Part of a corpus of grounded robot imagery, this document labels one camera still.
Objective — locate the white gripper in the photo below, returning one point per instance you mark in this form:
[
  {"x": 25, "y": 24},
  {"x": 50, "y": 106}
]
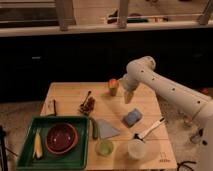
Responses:
[{"x": 128, "y": 95}]

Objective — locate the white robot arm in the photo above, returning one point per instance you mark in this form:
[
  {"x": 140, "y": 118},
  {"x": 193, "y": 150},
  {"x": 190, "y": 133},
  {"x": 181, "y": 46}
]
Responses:
[{"x": 197, "y": 105}]

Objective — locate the small brown cup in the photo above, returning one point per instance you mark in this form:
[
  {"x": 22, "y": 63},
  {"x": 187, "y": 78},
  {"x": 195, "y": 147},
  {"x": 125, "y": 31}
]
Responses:
[{"x": 113, "y": 91}]

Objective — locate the blue sponge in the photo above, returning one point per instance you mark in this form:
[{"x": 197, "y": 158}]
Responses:
[{"x": 132, "y": 117}]

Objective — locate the wooden folding table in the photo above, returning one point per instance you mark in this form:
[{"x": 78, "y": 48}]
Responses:
[{"x": 159, "y": 152}]

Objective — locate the grey triangular cloth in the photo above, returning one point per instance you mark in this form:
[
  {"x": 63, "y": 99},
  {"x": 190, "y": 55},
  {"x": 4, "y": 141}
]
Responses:
[{"x": 107, "y": 130}]

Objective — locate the green cucumber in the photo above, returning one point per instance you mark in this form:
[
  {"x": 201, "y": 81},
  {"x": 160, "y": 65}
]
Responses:
[{"x": 95, "y": 130}]

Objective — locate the dark brown spoon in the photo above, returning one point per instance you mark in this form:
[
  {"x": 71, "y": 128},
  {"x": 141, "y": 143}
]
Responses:
[{"x": 86, "y": 98}]

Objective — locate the white cup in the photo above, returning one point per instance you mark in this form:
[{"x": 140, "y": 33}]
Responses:
[{"x": 136, "y": 149}]

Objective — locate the green plastic cup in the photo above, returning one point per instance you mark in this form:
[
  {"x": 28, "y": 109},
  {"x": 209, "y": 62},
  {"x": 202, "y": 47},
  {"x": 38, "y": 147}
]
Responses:
[{"x": 104, "y": 147}]

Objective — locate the dark stick utensil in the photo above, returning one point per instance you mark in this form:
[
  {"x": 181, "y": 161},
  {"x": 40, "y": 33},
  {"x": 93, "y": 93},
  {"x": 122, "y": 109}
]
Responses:
[{"x": 54, "y": 107}]

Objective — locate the dark red bowl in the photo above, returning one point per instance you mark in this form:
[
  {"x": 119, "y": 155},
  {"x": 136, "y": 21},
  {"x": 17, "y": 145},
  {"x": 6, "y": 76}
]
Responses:
[{"x": 61, "y": 138}]

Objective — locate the green plastic tray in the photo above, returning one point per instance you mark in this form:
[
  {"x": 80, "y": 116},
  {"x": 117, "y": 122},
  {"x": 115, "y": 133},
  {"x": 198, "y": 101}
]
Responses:
[{"x": 74, "y": 160}]

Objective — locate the yellow corn cob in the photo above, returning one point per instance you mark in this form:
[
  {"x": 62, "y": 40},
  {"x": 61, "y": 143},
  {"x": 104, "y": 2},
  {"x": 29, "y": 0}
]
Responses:
[{"x": 38, "y": 150}]

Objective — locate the black stand at left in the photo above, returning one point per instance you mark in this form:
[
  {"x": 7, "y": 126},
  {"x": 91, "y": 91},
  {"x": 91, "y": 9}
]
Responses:
[{"x": 3, "y": 157}]

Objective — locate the white handled brush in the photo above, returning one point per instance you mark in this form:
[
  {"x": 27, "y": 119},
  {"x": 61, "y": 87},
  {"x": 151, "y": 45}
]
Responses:
[{"x": 141, "y": 136}]

